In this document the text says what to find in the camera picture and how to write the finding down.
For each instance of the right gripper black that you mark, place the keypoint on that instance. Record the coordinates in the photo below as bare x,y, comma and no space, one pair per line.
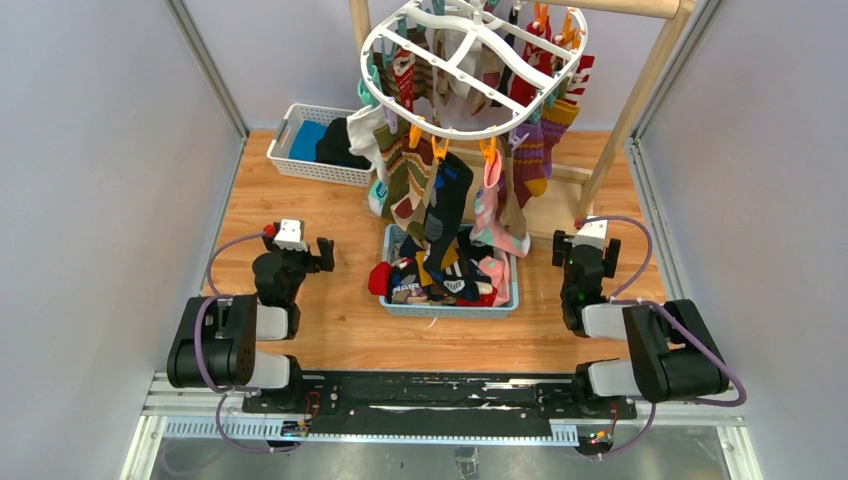
560,249

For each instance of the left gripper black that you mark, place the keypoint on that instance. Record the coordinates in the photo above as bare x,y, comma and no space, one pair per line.
326,263

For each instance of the olive green sock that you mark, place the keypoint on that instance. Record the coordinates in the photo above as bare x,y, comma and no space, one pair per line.
391,146

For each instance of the orange clothespin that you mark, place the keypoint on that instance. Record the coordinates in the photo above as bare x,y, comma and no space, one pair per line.
415,132
439,147

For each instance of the white oval sock hanger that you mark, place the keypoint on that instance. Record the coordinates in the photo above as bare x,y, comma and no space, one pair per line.
441,100

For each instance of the white sock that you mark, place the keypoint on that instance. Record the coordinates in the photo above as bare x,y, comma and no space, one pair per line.
361,127

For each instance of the mint green sock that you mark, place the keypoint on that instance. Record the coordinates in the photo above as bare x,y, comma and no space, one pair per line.
378,190

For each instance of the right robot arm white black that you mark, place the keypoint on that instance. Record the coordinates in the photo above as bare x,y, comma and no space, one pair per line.
672,355

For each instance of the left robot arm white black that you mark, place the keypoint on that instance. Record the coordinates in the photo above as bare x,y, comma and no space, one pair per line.
215,345

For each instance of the red sock in basket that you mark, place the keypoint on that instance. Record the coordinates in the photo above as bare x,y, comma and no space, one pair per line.
379,279

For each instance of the maroon purple striped sock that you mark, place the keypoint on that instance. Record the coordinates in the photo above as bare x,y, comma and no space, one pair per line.
532,160

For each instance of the pink sock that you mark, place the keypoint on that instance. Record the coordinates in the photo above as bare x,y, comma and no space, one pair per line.
488,229

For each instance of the black clothes in basket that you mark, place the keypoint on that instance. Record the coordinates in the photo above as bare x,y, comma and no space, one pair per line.
334,148

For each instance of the blue cloth in basket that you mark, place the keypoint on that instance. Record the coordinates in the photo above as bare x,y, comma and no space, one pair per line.
305,141

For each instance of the white laundry basket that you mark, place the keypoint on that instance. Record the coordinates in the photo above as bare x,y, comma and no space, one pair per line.
279,150

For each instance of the blue sock basket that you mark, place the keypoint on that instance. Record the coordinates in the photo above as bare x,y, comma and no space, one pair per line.
393,238

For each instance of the red patterned sock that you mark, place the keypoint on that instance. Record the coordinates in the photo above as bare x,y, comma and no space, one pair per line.
570,38

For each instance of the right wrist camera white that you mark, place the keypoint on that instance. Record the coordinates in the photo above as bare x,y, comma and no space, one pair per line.
592,233

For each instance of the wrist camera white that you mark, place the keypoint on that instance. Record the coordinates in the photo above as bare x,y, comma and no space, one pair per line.
289,235
592,233

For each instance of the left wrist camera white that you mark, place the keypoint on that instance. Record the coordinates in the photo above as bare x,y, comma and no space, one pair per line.
289,235

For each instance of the black mounting base plate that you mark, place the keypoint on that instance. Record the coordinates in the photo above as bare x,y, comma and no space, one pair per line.
441,407

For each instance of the wooden rack frame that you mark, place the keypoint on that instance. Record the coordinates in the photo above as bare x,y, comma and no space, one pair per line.
575,189

